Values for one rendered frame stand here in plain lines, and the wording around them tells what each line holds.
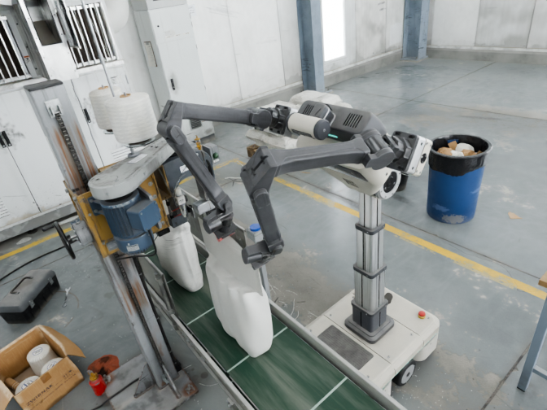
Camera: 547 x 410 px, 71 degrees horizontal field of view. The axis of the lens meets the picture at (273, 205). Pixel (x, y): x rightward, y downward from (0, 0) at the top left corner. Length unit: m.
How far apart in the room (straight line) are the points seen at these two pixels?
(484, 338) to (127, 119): 2.29
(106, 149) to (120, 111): 3.13
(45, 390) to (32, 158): 2.45
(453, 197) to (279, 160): 2.63
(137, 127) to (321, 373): 1.35
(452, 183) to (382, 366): 1.77
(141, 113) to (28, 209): 3.25
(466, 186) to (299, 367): 2.11
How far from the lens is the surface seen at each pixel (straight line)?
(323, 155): 1.05
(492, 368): 2.60
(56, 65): 3.89
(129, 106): 1.49
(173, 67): 5.55
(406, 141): 1.25
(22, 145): 4.44
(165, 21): 5.51
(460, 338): 2.69
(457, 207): 3.54
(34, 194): 4.58
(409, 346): 2.26
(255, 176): 0.99
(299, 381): 1.96
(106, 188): 1.52
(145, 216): 1.54
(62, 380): 2.78
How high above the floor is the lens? 1.99
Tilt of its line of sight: 30 degrees down
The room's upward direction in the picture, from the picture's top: 8 degrees counter-clockwise
